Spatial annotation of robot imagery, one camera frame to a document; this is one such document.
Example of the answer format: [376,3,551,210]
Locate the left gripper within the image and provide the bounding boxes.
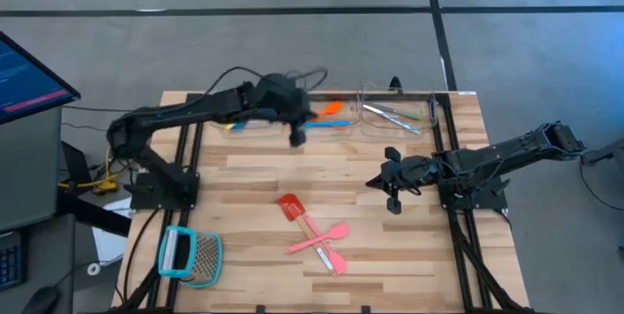
[251,73,314,148]

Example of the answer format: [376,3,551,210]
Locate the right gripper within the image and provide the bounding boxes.
[366,147,444,215]

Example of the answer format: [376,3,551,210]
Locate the orange silicone spatula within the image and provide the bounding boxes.
[313,99,345,121]

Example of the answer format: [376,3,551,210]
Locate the pink silicone spoon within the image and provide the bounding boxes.
[285,220,351,255]

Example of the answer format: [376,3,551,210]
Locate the clear plastic bin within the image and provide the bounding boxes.
[208,83,284,133]
[358,81,438,138]
[281,82,361,130]

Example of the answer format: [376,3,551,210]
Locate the teal box grater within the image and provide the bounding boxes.
[157,224,224,290]

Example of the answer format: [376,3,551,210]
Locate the dark metal bar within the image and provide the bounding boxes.
[582,137,624,167]

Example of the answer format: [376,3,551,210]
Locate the black stand leg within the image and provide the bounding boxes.
[57,140,134,238]

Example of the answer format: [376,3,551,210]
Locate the white paper sheet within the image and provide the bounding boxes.
[91,196,134,267]

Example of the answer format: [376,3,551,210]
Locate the blue screen monitor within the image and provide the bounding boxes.
[0,30,82,125]

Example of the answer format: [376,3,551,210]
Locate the gray cabinet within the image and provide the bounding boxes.
[0,106,64,232]

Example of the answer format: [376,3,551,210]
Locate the black computer mouse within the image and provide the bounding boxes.
[21,284,63,314]

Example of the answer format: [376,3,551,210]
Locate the black keyboard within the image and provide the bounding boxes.
[0,229,26,291]

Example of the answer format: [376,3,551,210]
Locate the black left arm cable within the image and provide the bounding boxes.
[192,64,329,105]

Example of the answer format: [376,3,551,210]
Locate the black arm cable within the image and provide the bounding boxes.
[192,64,329,105]
[578,157,624,212]

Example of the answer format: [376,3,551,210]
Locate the red spatula wooden handle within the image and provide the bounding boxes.
[276,192,340,277]

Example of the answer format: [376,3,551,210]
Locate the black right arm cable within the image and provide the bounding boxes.
[578,157,624,212]

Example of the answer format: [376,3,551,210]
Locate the black power cable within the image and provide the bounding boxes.
[121,209,162,305]

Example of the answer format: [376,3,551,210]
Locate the yellow cable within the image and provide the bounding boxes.
[57,146,121,195]

